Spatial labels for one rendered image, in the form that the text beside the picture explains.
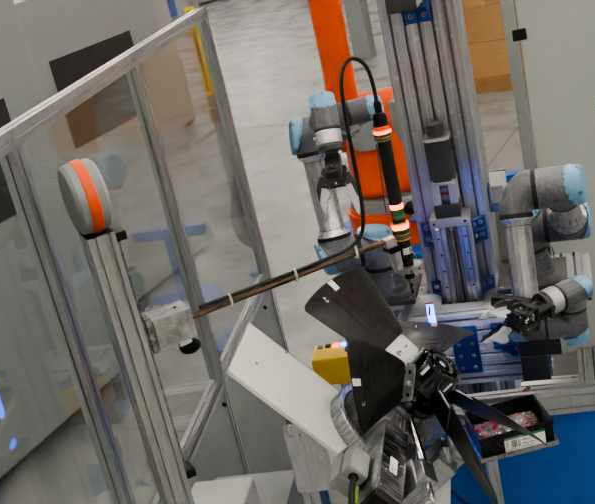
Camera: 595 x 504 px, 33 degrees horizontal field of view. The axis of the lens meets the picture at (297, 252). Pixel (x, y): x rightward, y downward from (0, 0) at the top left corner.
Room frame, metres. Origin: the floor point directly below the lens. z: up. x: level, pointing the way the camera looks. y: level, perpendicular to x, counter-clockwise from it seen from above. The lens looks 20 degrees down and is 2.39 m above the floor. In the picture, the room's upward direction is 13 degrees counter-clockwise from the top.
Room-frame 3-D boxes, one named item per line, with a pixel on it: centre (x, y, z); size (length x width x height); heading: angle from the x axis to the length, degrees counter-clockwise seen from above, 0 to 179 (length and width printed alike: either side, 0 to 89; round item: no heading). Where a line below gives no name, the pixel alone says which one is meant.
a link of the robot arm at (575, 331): (2.54, -0.70, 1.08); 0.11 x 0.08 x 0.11; 72
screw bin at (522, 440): (2.47, -0.47, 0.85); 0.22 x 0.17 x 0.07; 93
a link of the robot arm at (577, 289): (2.54, -0.72, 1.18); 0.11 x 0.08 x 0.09; 114
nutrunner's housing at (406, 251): (2.31, -0.26, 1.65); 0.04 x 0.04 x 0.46
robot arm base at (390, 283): (3.19, -0.27, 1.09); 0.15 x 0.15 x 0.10
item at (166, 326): (2.08, 0.32, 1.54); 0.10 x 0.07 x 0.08; 112
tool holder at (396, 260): (2.31, -0.25, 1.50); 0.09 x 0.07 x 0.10; 112
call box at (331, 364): (2.73, -0.06, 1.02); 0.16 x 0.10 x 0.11; 77
